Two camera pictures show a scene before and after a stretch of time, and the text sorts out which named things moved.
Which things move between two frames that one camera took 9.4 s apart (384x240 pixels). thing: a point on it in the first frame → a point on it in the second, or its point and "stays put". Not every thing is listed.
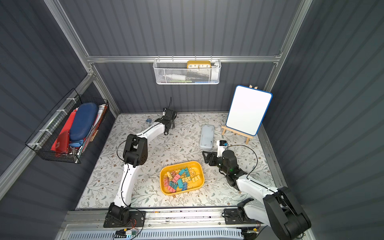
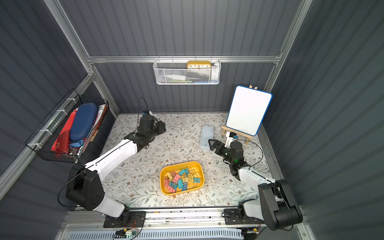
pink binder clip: [176, 178] stays put
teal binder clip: [185, 171] stays put
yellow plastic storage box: [181, 178] stays put
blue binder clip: [184, 186] stays put
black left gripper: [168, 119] → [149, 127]
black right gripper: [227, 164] → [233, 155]
